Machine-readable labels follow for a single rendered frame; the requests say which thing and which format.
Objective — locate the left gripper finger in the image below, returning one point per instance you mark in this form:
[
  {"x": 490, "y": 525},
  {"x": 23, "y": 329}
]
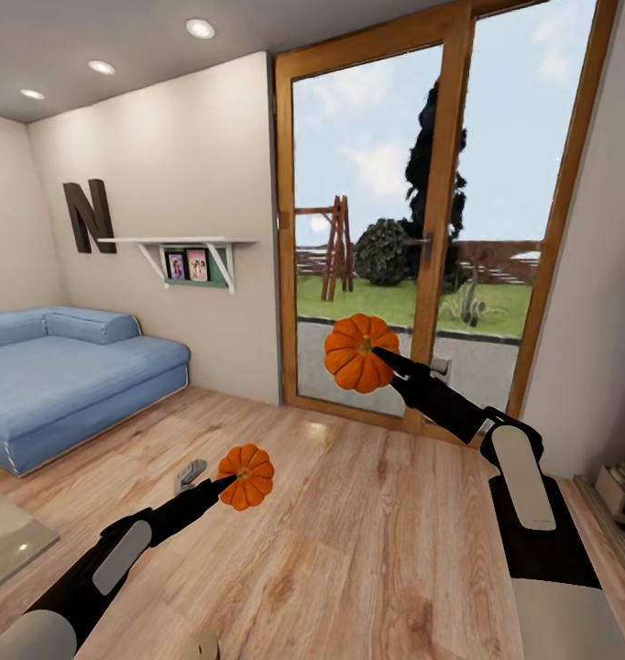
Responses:
[{"x": 221, "y": 484}]

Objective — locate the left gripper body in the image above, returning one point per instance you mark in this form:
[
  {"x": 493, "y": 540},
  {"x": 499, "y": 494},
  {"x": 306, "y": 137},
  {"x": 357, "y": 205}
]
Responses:
[{"x": 191, "y": 505}]

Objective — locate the pumpkin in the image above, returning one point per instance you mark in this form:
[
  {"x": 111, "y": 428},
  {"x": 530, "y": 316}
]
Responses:
[
  {"x": 254, "y": 474},
  {"x": 349, "y": 356}
]

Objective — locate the pillar candle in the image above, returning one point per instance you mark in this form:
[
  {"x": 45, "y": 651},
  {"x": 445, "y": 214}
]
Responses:
[{"x": 203, "y": 647}]

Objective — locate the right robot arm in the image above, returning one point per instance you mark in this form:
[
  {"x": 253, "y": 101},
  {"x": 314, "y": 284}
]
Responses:
[{"x": 563, "y": 612}]

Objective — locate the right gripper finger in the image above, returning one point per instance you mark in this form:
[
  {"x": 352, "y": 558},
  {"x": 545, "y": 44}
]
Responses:
[
  {"x": 401, "y": 365},
  {"x": 398, "y": 383}
]

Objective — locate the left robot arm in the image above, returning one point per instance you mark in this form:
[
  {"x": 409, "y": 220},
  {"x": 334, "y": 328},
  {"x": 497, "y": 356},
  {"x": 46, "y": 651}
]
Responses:
[{"x": 61, "y": 620}]

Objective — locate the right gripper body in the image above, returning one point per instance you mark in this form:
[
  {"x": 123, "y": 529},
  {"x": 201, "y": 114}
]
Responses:
[{"x": 430, "y": 396}]

